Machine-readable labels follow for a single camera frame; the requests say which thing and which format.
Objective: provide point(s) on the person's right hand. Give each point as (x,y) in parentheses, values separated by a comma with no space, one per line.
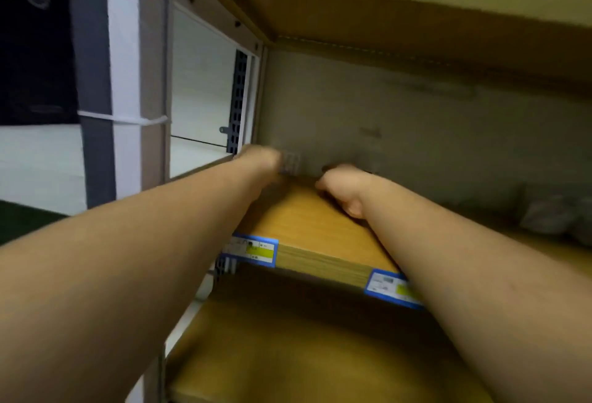
(351,190)

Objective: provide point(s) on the person's left hand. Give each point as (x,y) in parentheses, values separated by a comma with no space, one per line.
(259,164)

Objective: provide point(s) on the clear box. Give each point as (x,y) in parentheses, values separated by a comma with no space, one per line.
(290,163)
(548,215)

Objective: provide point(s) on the wooden shelf with blue labels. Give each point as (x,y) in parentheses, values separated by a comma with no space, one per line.
(314,231)

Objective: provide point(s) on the person's left forearm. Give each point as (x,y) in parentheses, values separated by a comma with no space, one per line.
(115,287)

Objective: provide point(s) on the person's right forearm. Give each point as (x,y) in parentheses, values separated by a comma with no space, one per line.
(485,296)

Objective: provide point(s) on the blue framed price label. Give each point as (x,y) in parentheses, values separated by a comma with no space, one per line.
(393,289)
(252,250)

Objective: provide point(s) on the green storage box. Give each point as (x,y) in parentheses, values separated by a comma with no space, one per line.
(23,220)

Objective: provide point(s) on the black file box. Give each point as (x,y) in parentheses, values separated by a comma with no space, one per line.
(37,56)

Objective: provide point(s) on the white slotted rack rail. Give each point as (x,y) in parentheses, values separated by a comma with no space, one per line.
(256,93)

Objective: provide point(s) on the white metal shelf bracket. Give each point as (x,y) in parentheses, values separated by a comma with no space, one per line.
(217,14)

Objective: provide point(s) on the white grey metal upright post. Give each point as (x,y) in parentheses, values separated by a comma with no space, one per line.
(125,46)

